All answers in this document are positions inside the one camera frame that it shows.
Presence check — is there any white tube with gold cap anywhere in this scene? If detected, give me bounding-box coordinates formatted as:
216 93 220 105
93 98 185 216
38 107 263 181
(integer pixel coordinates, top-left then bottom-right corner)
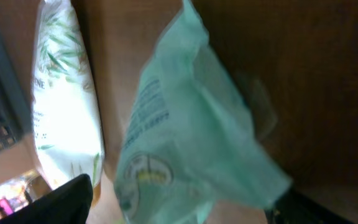
32 0 104 206

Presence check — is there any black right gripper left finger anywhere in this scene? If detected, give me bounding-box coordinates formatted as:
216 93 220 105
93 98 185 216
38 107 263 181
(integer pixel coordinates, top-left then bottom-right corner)
0 174 93 224

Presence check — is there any teal snack packet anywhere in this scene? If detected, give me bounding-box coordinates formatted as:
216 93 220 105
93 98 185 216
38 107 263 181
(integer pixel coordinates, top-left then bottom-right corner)
114 1 291 224

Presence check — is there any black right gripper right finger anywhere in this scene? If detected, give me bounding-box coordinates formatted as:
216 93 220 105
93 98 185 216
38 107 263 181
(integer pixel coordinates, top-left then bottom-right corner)
264 189 353 224

